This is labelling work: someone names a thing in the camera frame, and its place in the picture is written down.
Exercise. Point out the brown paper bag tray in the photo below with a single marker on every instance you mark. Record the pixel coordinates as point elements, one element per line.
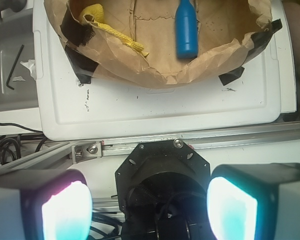
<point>230,34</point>

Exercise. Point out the aluminium extrusion rail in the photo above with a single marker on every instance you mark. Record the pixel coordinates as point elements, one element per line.
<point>66,153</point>

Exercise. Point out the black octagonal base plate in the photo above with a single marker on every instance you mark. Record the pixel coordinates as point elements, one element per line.
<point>164,197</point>

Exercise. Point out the yellow knitted cloth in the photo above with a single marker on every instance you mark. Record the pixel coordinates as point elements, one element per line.
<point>94,14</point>

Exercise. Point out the crumpled white paper scrap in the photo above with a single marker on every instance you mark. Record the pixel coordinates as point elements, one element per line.
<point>29,65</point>

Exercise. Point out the grey plastic tray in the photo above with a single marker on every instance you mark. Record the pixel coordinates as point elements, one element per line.
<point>17,30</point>

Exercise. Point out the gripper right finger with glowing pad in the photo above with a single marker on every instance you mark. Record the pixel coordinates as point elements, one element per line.
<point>255,201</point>

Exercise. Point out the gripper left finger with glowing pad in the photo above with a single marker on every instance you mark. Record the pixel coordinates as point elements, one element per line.
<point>49,204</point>

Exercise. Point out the blue plastic bottle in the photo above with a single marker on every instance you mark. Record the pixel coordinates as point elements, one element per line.
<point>186,31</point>

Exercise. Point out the black hex key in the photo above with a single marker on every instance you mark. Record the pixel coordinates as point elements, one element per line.
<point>7,83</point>

